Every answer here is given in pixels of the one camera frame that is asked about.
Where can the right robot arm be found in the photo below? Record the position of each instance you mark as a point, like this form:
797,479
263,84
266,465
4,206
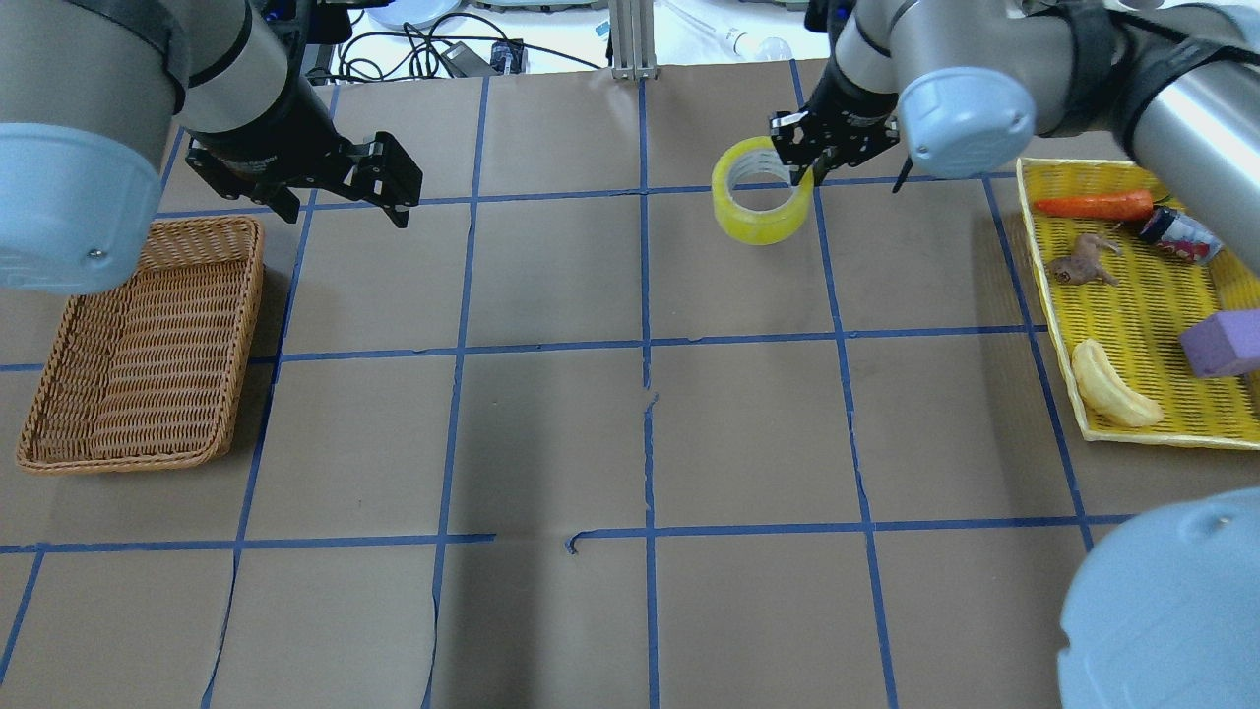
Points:
1163,611

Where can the small drink can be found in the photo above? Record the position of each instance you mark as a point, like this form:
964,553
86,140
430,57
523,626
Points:
1179,235

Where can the purple foam block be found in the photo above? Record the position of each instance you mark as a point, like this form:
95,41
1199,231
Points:
1223,345

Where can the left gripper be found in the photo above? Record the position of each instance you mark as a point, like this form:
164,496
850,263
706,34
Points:
279,125

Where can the brown wicker basket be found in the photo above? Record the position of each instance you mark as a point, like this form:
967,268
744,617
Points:
147,377

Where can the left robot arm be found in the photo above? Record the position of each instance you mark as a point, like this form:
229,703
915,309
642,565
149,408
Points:
90,91

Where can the light bulb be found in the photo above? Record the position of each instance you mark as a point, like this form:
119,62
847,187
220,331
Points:
738,43

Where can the yellow tape roll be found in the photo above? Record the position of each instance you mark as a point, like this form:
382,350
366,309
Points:
757,156

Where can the brown toy animal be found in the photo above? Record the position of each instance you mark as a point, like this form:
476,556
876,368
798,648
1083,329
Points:
1084,264

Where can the yellow toy banana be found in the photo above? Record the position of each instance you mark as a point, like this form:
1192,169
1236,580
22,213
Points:
1102,388

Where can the blue plate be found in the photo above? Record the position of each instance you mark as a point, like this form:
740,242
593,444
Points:
420,14

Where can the yellow plastic basket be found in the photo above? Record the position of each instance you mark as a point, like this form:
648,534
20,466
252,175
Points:
1139,321

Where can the aluminium frame post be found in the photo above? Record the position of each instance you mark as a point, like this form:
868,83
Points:
632,40

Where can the orange toy carrot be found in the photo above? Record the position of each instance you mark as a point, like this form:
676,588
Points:
1125,206

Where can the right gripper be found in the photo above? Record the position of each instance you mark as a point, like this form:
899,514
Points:
852,105

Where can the black power adapter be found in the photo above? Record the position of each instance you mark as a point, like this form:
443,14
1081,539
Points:
505,58

